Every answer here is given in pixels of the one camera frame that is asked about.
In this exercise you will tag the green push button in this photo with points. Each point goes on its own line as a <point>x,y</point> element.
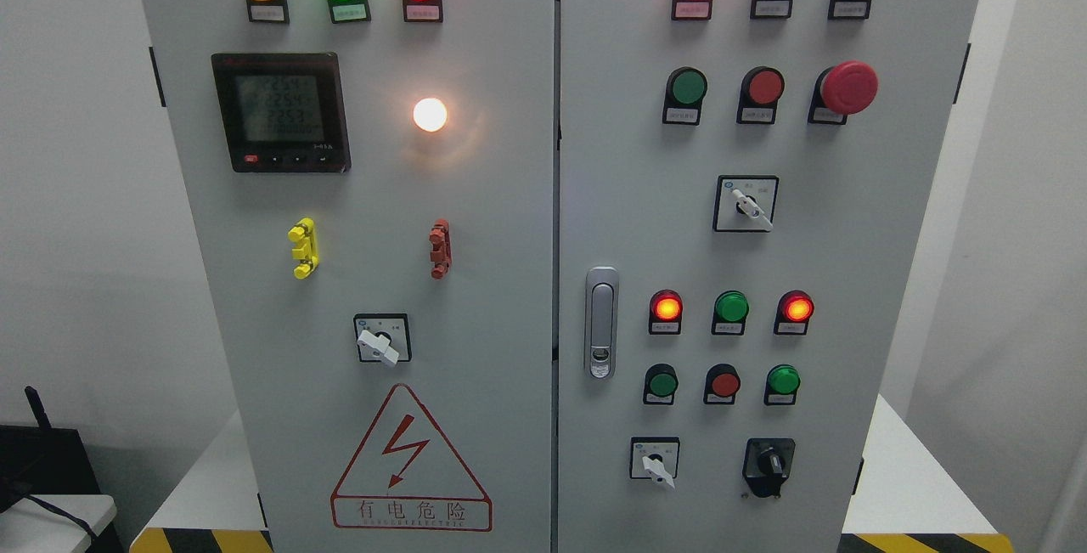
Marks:
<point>684,93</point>
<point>660,385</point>
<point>781,385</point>

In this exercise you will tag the white selector switch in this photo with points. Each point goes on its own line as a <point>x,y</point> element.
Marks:
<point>654,459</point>
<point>745,203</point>

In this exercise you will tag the red push button upper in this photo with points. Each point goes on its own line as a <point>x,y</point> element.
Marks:
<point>760,91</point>

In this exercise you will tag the white lit indicator lamp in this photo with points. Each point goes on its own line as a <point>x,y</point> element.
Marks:
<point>430,114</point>

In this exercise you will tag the green push button lower left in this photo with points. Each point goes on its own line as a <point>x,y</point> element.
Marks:
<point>660,385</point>

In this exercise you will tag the white selector switch upper right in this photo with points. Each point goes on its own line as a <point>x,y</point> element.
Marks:
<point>745,203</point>

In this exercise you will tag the yellow terminal clip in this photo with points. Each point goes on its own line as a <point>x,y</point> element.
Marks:
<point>305,249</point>

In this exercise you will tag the red push button lower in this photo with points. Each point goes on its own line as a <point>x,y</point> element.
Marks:
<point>721,385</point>

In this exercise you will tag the red indicator light lower right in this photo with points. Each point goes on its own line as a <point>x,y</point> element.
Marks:
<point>793,314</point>

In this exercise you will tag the green push button upper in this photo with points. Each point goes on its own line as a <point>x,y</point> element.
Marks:
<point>684,93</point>

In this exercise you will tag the red push button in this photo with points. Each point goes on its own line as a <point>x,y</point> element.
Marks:
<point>760,91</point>
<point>721,385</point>

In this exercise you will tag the black digital power meter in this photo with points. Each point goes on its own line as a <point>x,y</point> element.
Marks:
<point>283,113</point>

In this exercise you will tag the white selector switch lower right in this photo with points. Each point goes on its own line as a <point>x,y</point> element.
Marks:
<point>654,459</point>

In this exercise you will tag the red electric hazard warning sticker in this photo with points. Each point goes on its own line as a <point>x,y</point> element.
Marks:
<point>407,475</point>

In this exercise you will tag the grey electrical control cabinet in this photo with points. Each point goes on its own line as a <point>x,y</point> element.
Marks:
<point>555,161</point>

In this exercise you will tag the green push button lower right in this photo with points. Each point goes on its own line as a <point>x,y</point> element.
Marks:
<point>781,385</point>

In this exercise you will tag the silver door latch handle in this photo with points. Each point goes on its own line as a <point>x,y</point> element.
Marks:
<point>600,336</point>

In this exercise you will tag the black rotary knob switch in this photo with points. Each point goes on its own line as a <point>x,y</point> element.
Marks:
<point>767,465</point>

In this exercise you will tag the white box lower left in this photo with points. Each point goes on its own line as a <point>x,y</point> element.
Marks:
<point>27,527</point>

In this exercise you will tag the black device with antenna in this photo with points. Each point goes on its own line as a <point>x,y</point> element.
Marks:
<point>43,459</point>

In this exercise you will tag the green indicator light lower middle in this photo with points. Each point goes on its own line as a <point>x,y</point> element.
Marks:
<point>729,314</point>

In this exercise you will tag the red emergency stop mushroom button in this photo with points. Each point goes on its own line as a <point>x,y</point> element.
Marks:
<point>842,90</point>

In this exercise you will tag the white selector switch left door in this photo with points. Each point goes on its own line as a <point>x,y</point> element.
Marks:
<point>383,338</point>

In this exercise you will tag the red terminal clip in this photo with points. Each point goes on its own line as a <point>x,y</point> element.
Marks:
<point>440,253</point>

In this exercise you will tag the red lit indicator lower left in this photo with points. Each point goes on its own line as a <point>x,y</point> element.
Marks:
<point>665,313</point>

